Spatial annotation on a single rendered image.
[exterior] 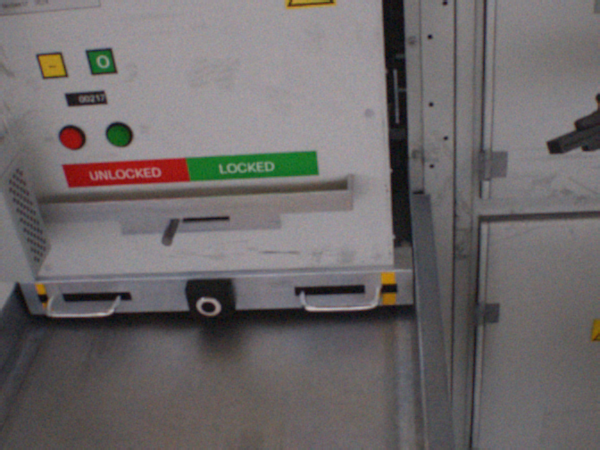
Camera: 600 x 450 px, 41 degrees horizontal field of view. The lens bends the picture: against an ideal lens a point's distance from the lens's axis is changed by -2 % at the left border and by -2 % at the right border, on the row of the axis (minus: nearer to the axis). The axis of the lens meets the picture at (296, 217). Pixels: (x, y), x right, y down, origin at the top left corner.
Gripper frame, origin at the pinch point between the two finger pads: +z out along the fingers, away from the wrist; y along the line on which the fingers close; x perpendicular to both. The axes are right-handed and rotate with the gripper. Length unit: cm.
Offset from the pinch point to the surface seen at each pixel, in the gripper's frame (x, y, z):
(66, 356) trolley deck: -33, -7, 63
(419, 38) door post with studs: -32.1, 16.9, 0.5
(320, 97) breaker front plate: -10.8, 13.6, 23.5
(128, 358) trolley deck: -30, -10, 55
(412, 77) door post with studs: -35.5, 12.0, 2.2
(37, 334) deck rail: -38, -4, 66
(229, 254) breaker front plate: -26.3, -1.5, 38.1
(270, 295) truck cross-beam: -26.7, -8.7, 34.8
